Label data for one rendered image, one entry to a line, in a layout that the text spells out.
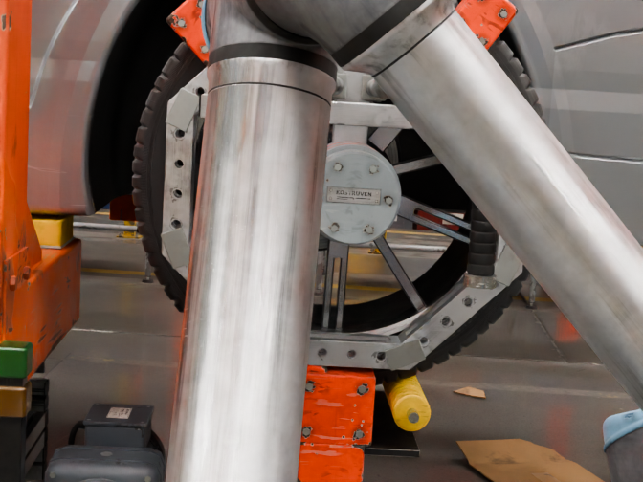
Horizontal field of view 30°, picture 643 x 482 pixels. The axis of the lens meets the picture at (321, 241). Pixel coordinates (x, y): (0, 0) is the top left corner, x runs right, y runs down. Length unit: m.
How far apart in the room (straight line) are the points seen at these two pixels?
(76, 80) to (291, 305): 1.22
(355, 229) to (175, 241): 0.30
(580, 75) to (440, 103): 1.25
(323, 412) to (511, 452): 1.62
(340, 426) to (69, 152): 0.71
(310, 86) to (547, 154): 0.21
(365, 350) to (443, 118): 0.90
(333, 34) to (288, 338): 0.25
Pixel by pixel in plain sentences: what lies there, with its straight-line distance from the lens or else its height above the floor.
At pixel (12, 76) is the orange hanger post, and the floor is 0.99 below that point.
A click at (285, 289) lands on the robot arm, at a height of 0.83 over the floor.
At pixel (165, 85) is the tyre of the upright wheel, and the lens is 1.86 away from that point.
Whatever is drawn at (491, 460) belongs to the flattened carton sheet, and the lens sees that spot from 3.33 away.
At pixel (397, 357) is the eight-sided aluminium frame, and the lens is 1.82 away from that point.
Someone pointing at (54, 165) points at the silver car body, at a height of 0.83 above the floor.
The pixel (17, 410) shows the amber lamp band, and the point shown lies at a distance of 1.54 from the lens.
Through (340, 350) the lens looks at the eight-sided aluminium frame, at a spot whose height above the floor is 0.61.
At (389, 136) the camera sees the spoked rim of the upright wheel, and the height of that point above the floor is 0.93.
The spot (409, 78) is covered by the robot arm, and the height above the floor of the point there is 1.01.
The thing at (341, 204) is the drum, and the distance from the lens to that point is 1.63.
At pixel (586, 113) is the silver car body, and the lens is 2.20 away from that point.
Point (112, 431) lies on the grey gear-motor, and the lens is 2.03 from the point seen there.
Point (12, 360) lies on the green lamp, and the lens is 1.53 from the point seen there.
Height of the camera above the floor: 1.01
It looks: 8 degrees down
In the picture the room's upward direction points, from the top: 3 degrees clockwise
